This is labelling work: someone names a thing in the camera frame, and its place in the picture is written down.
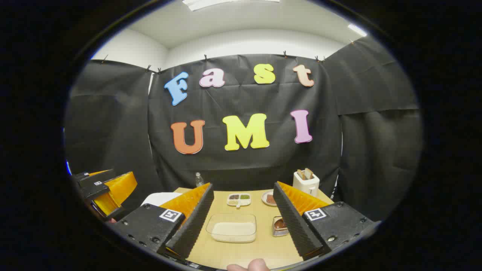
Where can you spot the white divided grain dish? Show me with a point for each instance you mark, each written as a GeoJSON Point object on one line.
{"type": "Point", "coordinates": [239, 199]}

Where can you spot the brown sausage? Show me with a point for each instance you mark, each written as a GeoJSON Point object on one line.
{"type": "Point", "coordinates": [270, 199]}

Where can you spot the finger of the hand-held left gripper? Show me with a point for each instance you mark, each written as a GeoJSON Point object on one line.
{"type": "Point", "coordinates": [101, 188]}
{"type": "Point", "coordinates": [84, 177]}

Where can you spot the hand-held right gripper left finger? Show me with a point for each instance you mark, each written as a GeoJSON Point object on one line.
{"type": "Point", "coordinates": [196, 222]}

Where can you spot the toast slice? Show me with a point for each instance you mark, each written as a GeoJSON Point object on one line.
{"type": "Point", "coordinates": [308, 173]}
{"type": "Point", "coordinates": [301, 174]}

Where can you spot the white toaster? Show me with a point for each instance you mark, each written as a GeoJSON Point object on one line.
{"type": "Point", "coordinates": [305, 186]}

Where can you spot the brown wooden spoon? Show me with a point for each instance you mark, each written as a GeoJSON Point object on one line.
{"type": "Point", "coordinates": [279, 224]}

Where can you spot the black backdrop cloth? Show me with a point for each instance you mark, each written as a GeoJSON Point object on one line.
{"type": "Point", "coordinates": [244, 165]}

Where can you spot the ceiling light panel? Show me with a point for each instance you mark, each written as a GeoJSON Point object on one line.
{"type": "Point", "coordinates": [357, 30]}
{"type": "Point", "coordinates": [226, 3]}

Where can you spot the white round plate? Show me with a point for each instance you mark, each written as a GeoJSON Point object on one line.
{"type": "Point", "coordinates": [264, 199]}

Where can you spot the clear water bottle green label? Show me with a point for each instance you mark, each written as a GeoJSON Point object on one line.
{"type": "Point", "coordinates": [199, 180]}

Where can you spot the white rice cooker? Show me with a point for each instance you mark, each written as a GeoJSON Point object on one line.
{"type": "Point", "coordinates": [160, 197]}

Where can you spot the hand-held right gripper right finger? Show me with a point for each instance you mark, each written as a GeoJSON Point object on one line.
{"type": "Point", "coordinates": [292, 226]}

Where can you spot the clear plastic rice container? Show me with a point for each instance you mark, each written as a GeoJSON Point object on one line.
{"type": "Point", "coordinates": [231, 219]}

